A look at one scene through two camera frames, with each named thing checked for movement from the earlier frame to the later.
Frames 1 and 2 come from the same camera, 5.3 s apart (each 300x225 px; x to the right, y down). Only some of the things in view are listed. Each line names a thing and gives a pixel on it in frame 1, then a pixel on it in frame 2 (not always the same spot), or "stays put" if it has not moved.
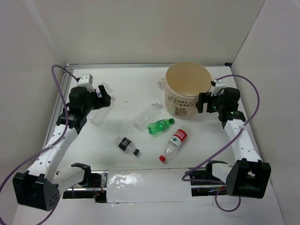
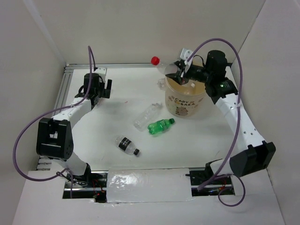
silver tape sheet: (147, 184) stays put
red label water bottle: (172, 147) -> (165, 69)
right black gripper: (204, 98) -> (176, 77)
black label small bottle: (126, 145) stays put
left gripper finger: (103, 92) -> (109, 84)
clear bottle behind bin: (161, 84) stays put
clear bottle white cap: (97, 116) -> (189, 87)
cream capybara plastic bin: (184, 81) stays put
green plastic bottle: (159, 126) stays put
